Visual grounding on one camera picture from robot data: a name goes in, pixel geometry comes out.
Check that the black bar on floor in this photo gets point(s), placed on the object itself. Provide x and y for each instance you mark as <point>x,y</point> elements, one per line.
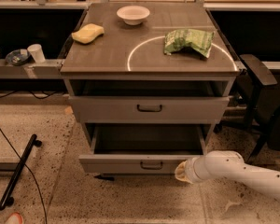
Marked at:
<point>7,199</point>

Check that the white ceramic bowl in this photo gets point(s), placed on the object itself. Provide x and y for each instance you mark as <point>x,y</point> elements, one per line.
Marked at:
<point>133,15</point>

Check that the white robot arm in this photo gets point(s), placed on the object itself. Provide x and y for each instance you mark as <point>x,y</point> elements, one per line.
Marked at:
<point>230,165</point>

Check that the green chip bag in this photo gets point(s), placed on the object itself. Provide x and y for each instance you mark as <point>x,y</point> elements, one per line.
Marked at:
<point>198,40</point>

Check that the blue patterned bowl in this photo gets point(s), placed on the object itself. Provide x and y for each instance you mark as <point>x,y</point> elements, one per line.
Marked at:
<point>18,57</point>

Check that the red white shoe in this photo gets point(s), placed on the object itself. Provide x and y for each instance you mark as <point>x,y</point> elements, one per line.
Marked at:
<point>15,218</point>

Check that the grey drawer cabinet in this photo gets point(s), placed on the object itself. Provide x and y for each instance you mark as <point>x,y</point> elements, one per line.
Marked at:
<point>129,60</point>

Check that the yellow sponge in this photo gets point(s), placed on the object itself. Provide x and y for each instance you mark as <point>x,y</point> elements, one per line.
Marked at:
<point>88,33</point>

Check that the grey drawer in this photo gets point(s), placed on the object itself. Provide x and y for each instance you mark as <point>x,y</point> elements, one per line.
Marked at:
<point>141,149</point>
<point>164,110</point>

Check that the grey side shelf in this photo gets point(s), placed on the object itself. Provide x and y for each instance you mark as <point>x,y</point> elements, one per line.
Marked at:
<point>50,69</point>

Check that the black office chair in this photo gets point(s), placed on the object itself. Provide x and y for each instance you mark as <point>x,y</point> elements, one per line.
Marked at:
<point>259,89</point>

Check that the white paper cup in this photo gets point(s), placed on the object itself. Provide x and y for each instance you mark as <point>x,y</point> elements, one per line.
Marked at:
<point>37,53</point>

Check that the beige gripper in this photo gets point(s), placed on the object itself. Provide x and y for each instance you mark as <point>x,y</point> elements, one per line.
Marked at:
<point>193,171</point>

